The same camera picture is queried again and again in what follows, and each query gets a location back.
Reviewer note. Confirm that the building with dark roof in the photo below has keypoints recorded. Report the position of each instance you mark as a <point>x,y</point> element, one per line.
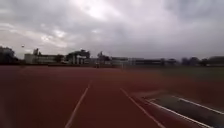
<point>78,56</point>

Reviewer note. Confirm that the pale building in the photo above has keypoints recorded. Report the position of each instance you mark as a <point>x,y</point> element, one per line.
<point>41,59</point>

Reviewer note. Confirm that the red running track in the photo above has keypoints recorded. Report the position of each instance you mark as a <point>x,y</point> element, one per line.
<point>103,103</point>

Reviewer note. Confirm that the dark trees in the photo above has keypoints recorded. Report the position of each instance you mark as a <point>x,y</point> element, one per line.
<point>203,61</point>
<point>7,56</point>

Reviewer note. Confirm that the lamp pole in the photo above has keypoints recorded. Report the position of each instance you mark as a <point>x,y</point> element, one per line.
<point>22,55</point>

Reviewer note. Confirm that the long low building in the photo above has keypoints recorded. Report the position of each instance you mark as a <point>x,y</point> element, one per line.
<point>143,61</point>

